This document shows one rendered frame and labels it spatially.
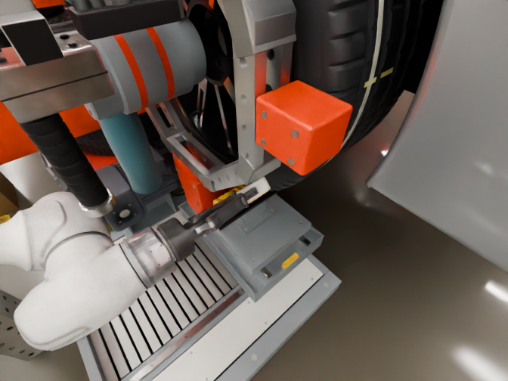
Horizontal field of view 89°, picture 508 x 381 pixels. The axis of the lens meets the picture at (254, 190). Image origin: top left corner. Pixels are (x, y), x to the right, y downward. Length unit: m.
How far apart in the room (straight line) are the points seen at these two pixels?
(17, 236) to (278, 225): 0.74
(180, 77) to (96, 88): 0.21
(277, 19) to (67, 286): 0.42
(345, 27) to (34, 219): 0.52
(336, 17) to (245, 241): 0.76
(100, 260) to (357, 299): 0.95
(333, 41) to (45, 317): 0.49
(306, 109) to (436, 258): 1.19
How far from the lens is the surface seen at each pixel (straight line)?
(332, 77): 0.35
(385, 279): 1.25
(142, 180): 0.76
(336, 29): 0.34
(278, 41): 0.33
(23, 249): 0.54
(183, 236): 0.45
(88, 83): 0.32
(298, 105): 0.31
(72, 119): 1.02
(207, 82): 0.64
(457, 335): 1.29
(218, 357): 0.98
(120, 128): 0.66
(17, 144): 1.04
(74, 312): 0.45
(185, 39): 0.52
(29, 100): 0.32
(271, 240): 0.95
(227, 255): 1.01
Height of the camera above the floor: 1.04
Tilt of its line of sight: 48 degrees down
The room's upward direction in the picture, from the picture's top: straight up
